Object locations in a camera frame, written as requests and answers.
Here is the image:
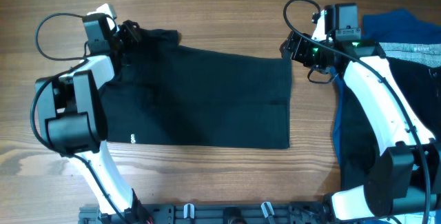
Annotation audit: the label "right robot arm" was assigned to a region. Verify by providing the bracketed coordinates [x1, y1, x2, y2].
[280, 3, 440, 223]

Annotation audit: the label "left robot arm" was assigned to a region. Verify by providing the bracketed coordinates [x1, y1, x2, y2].
[30, 12, 154, 223]

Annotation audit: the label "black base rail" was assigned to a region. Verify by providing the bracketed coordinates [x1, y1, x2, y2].
[78, 201, 331, 224]

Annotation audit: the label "light blue jeans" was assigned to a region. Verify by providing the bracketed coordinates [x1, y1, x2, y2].
[396, 211, 437, 224]

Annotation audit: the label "grey patterned garment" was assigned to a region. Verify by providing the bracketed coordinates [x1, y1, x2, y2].
[380, 43, 440, 68]

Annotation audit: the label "blue garment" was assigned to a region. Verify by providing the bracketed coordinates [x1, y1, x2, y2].
[331, 8, 441, 165]

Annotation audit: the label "black t-shirt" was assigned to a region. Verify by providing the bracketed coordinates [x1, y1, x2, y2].
[100, 30, 292, 149]

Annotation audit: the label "dark folded garment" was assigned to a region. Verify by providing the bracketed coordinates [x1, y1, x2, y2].
[333, 58, 440, 190]

